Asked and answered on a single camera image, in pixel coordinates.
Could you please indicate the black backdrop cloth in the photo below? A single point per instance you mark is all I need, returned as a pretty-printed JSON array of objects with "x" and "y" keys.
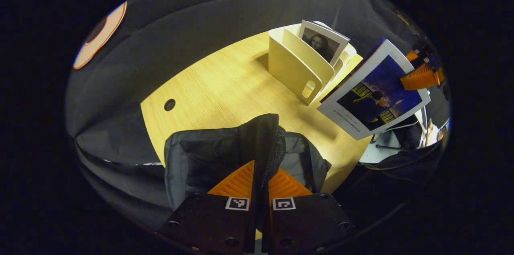
[{"x": 200, "y": 18}]

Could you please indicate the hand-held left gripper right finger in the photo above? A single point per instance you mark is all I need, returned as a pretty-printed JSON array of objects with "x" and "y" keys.
[{"x": 309, "y": 223}]

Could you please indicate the grey portrait cover book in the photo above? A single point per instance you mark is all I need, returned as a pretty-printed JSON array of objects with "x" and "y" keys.
[{"x": 323, "y": 42}]

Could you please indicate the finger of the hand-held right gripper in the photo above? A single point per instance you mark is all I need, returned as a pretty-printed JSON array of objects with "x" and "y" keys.
[
  {"x": 419, "y": 55},
  {"x": 421, "y": 78}
]

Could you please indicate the blue cover book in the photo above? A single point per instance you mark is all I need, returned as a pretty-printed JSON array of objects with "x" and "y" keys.
[{"x": 373, "y": 94}]

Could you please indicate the white bookshelf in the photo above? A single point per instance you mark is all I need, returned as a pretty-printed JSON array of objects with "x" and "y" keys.
[{"x": 293, "y": 70}]

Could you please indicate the dark chair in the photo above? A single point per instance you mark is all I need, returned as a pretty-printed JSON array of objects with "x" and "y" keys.
[{"x": 409, "y": 134}]

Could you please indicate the black schoolbag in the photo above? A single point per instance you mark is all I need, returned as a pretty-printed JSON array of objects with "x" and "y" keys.
[{"x": 209, "y": 150}]

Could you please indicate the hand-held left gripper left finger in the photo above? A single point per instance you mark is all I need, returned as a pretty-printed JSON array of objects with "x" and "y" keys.
[{"x": 217, "y": 223}]

